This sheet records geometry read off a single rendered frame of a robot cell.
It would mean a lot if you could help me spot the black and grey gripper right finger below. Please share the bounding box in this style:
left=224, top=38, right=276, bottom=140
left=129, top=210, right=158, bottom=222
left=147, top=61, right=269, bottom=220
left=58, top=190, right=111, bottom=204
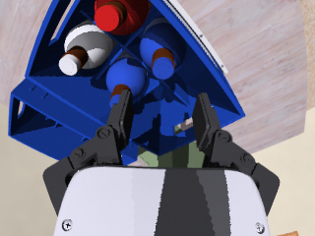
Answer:
left=192, top=92, right=280, bottom=217

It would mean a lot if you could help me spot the red bottle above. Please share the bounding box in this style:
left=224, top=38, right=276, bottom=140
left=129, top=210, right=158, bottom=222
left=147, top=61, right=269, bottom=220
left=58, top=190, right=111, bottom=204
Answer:
left=94, top=0, right=152, bottom=35

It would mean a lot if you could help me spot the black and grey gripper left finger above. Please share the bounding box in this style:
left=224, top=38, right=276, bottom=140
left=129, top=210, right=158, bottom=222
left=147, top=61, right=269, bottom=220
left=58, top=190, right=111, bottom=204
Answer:
left=42, top=89, right=134, bottom=217

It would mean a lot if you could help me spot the blue plastic crate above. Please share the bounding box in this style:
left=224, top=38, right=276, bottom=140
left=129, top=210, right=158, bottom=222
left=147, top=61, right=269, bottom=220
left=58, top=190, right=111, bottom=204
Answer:
left=8, top=79, right=139, bottom=165
left=25, top=0, right=246, bottom=156

